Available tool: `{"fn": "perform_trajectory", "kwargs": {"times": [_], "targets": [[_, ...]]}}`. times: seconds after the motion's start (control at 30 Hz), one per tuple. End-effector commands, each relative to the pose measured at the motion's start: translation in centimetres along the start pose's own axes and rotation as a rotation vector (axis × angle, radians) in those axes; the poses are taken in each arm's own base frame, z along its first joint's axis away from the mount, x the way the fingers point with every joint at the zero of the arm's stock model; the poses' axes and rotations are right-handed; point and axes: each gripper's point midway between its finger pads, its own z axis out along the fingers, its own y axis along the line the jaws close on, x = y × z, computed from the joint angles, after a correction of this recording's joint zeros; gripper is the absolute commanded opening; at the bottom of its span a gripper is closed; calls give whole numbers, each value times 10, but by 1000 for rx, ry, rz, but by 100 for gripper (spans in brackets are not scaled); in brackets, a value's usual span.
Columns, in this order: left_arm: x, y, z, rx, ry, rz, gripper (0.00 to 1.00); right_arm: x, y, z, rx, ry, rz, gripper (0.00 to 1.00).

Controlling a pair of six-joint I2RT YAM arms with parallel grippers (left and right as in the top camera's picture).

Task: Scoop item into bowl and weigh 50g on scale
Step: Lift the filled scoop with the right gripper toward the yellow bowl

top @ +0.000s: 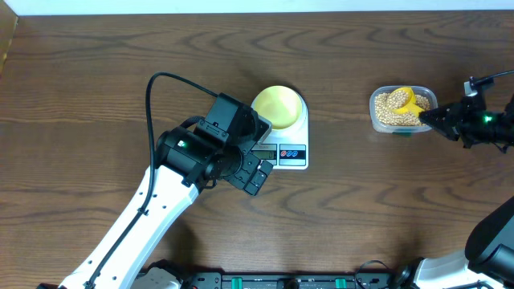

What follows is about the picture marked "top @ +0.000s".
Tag yellow plastic measuring scoop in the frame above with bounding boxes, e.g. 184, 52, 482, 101
386, 87, 424, 117

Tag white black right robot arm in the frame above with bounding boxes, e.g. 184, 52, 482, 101
388, 71, 513, 288

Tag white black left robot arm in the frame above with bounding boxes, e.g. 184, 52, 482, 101
59, 93, 272, 288

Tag yellow plastic bowl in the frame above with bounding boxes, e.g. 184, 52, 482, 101
252, 85, 304, 130

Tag white digital kitchen scale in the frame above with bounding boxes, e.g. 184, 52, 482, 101
251, 93, 309, 170

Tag clear plastic bean container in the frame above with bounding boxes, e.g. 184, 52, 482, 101
369, 86, 438, 133

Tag pile of soybeans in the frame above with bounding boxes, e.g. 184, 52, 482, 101
374, 93, 422, 126

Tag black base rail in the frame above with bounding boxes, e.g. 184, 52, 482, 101
180, 271, 394, 289

